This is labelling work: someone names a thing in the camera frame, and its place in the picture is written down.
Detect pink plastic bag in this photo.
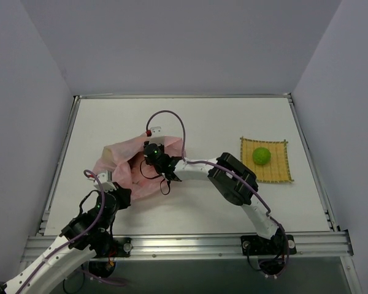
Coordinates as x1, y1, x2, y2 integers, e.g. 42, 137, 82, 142
93, 133, 188, 202

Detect green fake fruit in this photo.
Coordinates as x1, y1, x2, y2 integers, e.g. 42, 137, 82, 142
252, 147, 271, 165

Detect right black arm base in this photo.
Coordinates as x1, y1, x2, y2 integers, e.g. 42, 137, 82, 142
240, 234, 297, 278

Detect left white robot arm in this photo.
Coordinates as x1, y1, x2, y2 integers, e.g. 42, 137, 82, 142
0, 183, 131, 293

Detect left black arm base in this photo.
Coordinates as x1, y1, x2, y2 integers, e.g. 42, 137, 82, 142
88, 237, 132, 278

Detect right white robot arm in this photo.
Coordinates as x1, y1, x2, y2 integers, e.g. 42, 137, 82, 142
143, 142, 288, 253

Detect yellow bamboo mat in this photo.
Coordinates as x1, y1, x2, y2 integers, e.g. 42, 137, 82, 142
240, 137, 294, 184

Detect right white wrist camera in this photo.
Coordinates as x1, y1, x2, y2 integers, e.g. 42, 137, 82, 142
146, 126, 165, 145

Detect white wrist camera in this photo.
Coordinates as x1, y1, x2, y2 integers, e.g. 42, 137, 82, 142
93, 171, 116, 192
146, 126, 165, 145

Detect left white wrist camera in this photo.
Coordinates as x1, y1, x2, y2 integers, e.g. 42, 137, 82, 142
93, 171, 116, 192

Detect aluminium front rail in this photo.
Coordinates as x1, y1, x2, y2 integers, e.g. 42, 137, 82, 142
20, 231, 354, 261

